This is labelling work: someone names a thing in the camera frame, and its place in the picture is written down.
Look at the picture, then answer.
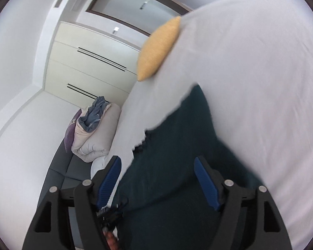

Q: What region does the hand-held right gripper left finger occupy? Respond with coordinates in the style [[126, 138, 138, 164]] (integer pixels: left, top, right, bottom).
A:
[[22, 156, 122, 250]]

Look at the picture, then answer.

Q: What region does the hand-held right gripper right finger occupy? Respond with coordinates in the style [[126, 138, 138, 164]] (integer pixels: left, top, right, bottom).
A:
[[194, 156, 293, 250]]

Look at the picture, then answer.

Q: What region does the dark green knitted sweater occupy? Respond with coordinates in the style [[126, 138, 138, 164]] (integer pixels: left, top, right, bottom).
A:
[[115, 85, 264, 250]]

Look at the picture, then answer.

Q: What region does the person's left hand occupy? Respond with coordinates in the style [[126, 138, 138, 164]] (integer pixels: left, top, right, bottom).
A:
[[104, 228, 121, 250]]

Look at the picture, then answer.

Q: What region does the white crumpled bedding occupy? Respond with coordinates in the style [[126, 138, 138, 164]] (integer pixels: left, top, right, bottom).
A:
[[90, 155, 109, 180]]

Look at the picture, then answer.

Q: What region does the folded beige duvet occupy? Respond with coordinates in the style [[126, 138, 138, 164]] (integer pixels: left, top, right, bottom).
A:
[[71, 101, 122, 163]]

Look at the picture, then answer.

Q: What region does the dark grey upholstered headboard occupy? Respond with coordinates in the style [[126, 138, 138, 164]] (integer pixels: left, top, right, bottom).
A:
[[40, 135, 100, 250]]

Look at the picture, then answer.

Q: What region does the purple pillow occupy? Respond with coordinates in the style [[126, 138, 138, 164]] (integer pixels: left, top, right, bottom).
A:
[[64, 109, 82, 153]]

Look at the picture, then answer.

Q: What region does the blue grey crumpled cloth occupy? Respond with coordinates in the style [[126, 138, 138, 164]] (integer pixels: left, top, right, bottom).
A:
[[83, 96, 110, 133]]

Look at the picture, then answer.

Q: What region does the cream wardrobe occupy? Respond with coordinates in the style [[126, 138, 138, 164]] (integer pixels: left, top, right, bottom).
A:
[[43, 21, 146, 110]]

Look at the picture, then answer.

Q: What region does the bed with white sheet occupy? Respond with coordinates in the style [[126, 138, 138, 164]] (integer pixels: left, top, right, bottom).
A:
[[108, 0, 313, 250]]

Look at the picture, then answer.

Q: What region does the yellow pillow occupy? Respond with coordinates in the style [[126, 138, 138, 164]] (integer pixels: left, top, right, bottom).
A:
[[137, 16, 182, 82]]

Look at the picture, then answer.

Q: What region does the brown framed door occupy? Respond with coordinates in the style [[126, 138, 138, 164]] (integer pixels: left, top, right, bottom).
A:
[[86, 0, 193, 37]]

